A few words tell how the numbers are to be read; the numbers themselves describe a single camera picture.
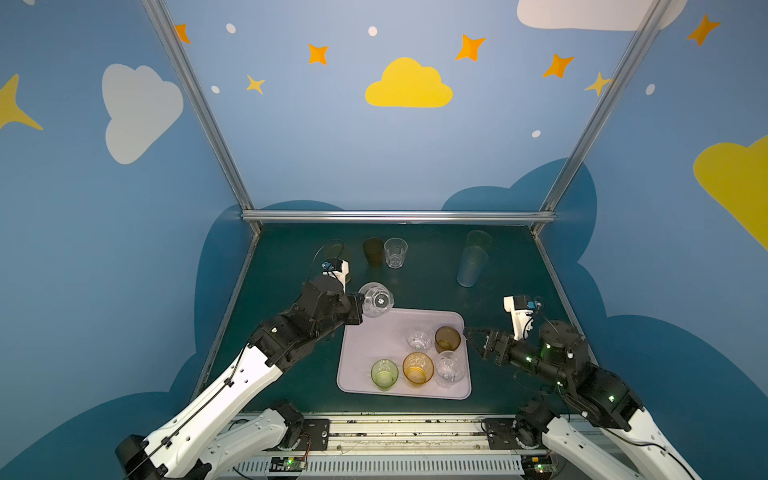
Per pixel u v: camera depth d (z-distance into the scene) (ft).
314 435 2.44
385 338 2.98
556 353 1.59
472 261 3.35
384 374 2.76
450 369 2.76
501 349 1.89
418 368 2.77
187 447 1.26
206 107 2.82
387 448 2.41
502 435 2.44
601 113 2.86
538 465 2.33
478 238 3.36
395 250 3.63
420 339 2.96
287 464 2.31
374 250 3.45
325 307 1.69
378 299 2.55
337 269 2.02
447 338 2.88
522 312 1.93
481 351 1.92
